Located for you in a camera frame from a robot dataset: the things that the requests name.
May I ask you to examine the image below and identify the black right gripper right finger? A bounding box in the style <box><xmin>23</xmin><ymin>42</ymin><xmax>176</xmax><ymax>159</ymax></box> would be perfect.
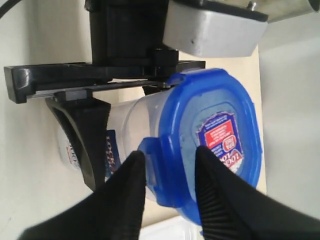
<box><xmin>194</xmin><ymin>146</ymin><xmax>320</xmax><ymax>240</ymax></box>

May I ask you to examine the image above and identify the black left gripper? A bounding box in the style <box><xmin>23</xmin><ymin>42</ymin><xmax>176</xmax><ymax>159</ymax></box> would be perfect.
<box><xmin>4</xmin><ymin>0</ymin><xmax>206</xmax><ymax>104</ymax></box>

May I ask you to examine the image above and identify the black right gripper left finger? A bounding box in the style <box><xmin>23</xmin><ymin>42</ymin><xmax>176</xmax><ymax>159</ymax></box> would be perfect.
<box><xmin>19</xmin><ymin>150</ymin><xmax>146</xmax><ymax>240</ymax></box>

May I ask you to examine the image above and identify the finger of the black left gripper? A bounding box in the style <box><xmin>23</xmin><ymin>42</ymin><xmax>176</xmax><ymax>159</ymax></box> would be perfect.
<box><xmin>45</xmin><ymin>97</ymin><xmax>111</xmax><ymax>191</ymax></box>

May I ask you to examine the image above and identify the clear plastic jar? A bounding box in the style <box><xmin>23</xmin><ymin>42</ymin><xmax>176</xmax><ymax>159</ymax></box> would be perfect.
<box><xmin>57</xmin><ymin>91</ymin><xmax>181</xmax><ymax>203</ymax></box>

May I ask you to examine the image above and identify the blue plastic lid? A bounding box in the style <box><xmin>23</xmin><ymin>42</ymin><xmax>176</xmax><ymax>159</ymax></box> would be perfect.
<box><xmin>139</xmin><ymin>68</ymin><xmax>263</xmax><ymax>224</ymax></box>

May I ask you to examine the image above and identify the white plastic tray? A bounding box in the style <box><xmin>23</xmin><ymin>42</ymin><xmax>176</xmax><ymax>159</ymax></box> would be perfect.
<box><xmin>139</xmin><ymin>216</ymin><xmax>204</xmax><ymax>240</ymax></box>

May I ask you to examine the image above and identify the white curtain backdrop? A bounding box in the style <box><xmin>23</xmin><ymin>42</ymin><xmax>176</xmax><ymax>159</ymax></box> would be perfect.
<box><xmin>259</xmin><ymin>14</ymin><xmax>320</xmax><ymax>205</ymax></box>

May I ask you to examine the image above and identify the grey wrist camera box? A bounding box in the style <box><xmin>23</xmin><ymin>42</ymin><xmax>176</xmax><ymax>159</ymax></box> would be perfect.
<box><xmin>163</xmin><ymin>0</ymin><xmax>269</xmax><ymax>58</ymax></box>

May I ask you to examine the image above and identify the black camera cable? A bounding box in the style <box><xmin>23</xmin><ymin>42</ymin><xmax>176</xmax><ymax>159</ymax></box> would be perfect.
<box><xmin>0</xmin><ymin>0</ymin><xmax>20</xmax><ymax>18</ymax></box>

